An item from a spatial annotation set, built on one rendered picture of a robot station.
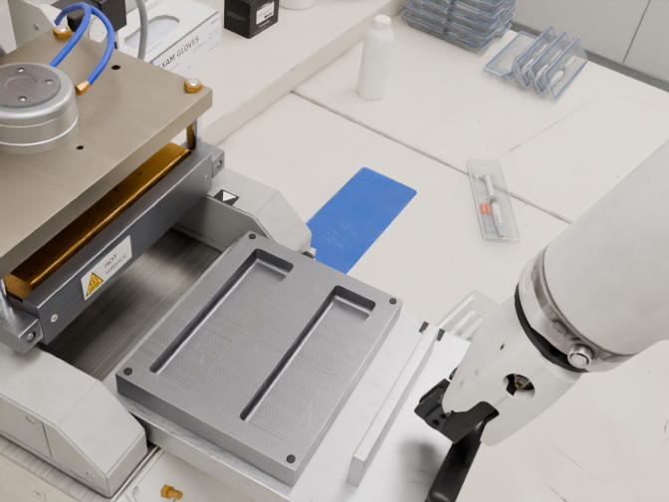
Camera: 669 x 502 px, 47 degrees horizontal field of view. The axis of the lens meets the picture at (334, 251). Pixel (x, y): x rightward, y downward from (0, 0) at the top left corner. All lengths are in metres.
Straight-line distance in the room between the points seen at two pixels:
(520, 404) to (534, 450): 0.44
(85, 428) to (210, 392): 0.10
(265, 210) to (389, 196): 0.45
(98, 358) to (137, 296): 0.08
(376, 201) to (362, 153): 0.12
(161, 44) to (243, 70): 0.16
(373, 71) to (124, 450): 0.89
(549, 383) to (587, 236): 0.10
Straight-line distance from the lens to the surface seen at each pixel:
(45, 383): 0.64
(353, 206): 1.16
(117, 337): 0.75
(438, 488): 0.59
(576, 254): 0.45
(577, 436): 0.98
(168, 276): 0.80
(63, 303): 0.64
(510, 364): 0.49
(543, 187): 1.29
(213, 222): 0.80
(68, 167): 0.64
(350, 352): 0.66
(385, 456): 0.64
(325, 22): 1.52
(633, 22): 3.12
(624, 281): 0.43
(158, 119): 0.69
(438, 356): 0.71
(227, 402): 0.62
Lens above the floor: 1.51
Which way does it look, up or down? 44 degrees down
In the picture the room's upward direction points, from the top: 9 degrees clockwise
